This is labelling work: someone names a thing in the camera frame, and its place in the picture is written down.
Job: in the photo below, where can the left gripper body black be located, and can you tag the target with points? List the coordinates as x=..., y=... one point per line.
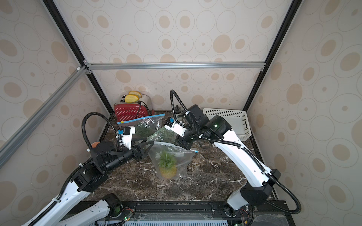
x=135, y=152

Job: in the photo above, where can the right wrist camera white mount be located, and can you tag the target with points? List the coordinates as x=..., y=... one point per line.
x=175, y=126

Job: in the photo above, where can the front yellow toast slice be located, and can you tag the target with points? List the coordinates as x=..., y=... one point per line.
x=131, y=98

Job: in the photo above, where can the left diagonal aluminium frame bar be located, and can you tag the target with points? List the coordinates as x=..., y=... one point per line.
x=13, y=144

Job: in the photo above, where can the green-zip bag with pineapple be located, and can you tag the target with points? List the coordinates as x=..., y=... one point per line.
x=163, y=135

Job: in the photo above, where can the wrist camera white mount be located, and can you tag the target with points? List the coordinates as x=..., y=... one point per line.
x=175, y=126
x=125, y=135

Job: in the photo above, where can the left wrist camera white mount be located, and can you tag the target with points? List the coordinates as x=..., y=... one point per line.
x=125, y=135

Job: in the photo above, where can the yellow pineapple green crown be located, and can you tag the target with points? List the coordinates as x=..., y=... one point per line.
x=167, y=165

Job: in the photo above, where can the horizontal aluminium frame bar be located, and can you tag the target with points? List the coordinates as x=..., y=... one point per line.
x=169, y=66

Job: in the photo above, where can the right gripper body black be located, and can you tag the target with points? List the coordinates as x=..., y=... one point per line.
x=182, y=140

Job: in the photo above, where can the yellow toast slice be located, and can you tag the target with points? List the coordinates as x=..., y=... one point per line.
x=135, y=93
x=131, y=98

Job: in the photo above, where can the left black frame post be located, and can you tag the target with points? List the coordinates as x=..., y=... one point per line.
x=69, y=38

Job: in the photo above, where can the red toaster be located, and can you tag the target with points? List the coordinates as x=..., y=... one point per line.
x=130, y=111

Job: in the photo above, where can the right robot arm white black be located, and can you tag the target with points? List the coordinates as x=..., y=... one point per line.
x=218, y=131

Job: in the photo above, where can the white perforated plastic basket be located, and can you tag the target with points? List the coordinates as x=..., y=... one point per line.
x=238, y=120

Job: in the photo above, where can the clear zip-top bag blue slider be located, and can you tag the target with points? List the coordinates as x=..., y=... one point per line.
x=183, y=158

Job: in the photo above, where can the blue-zip bag with pineapple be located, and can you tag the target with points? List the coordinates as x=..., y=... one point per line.
x=144, y=126

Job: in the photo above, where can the small bottle black cap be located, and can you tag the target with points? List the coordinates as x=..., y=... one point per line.
x=177, y=109

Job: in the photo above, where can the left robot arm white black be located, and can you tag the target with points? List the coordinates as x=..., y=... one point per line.
x=84, y=180

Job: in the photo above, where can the black frame post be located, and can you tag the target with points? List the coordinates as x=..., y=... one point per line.
x=69, y=38
x=286, y=23

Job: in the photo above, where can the right black frame post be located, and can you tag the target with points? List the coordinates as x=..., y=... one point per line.
x=286, y=23

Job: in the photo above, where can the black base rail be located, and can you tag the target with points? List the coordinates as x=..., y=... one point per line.
x=168, y=213

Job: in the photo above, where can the orange plastic cup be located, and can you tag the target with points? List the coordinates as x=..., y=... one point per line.
x=94, y=145

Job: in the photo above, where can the rear yellow toast slice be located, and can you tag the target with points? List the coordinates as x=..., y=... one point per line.
x=135, y=93

